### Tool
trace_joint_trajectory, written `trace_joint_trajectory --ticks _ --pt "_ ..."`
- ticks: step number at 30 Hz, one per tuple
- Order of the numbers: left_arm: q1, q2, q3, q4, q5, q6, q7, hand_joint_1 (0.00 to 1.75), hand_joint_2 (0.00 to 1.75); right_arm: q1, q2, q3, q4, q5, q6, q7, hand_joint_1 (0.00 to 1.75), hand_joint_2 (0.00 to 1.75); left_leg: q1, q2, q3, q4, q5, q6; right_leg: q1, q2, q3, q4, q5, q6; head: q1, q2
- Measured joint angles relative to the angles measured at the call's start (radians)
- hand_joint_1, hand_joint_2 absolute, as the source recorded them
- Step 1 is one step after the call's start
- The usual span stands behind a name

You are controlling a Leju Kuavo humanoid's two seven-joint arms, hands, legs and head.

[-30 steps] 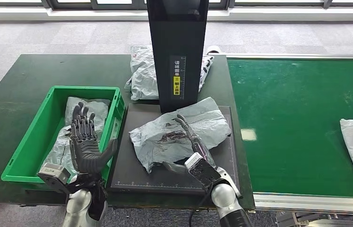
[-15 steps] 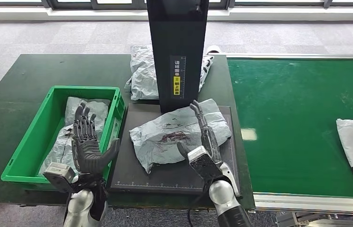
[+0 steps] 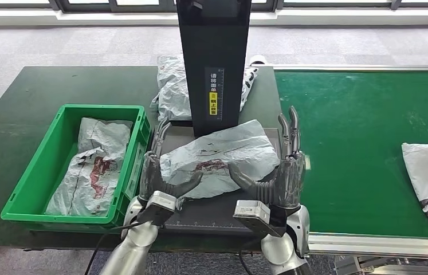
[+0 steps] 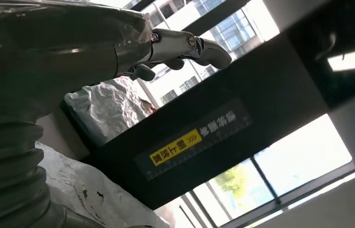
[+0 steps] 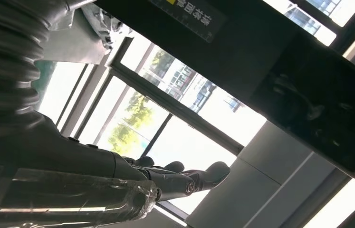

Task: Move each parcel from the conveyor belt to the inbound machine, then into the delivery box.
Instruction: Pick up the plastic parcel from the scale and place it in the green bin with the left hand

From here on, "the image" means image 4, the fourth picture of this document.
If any crumpled grey parcel bag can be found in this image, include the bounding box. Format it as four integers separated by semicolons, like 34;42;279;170
63;76;158;148

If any black yellow column label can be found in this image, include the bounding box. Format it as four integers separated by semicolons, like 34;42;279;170
133;98;253;182

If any black scanner column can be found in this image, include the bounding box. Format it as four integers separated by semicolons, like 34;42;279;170
81;0;355;211

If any green tree outside window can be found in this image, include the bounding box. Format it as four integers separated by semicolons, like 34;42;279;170
209;163;247;202

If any building outside window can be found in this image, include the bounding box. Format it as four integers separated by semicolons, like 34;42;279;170
145;0;260;106

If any grey parcel bag red print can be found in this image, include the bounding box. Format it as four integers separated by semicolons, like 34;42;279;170
35;142;173;228

